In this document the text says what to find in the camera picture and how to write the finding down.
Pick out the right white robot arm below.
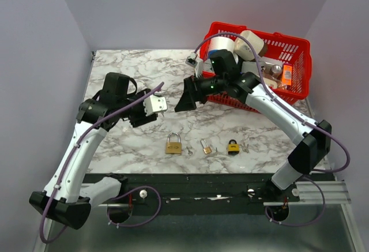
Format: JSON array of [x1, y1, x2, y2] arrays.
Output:
[[175, 50, 332, 201]]

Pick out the silver keys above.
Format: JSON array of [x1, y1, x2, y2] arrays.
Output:
[[241, 144, 250, 153]]

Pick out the metal can in basket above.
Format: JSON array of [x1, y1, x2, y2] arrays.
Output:
[[270, 65, 283, 77]]

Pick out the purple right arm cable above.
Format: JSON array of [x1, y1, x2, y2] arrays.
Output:
[[193, 32, 351, 226]]

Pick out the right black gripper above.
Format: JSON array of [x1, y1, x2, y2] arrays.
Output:
[[174, 73, 227, 112]]

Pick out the yellow padlock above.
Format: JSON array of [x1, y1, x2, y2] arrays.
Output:
[[227, 139, 240, 155]]

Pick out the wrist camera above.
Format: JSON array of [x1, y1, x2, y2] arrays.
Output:
[[143, 92, 168, 116], [186, 52, 204, 78]]

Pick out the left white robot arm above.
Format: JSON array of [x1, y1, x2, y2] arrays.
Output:
[[29, 72, 167, 230]]

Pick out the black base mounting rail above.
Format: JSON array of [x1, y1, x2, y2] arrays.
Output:
[[80, 172, 306, 217]]

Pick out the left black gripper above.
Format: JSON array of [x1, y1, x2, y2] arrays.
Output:
[[117, 88, 157, 128]]

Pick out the beige foam roll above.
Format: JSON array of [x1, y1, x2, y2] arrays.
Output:
[[234, 30, 268, 61]]

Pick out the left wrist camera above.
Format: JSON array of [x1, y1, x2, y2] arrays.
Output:
[[143, 92, 168, 116]]

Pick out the silver padlock key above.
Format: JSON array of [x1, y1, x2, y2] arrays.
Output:
[[186, 146, 193, 156]]

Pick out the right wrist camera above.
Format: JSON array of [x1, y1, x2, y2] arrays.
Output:
[[186, 52, 204, 78]]

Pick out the small brass long-shackle padlock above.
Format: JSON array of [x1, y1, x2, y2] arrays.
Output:
[[200, 139, 212, 155]]

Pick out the beige bottle in basket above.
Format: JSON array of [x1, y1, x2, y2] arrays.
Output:
[[263, 77, 282, 89]]

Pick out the orange small box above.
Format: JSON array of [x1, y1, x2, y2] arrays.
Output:
[[281, 63, 292, 86]]

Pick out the red plastic basket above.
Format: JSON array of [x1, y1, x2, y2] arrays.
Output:
[[199, 22, 312, 105]]

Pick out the white tape roll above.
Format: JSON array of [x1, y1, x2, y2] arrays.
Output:
[[207, 36, 235, 58]]

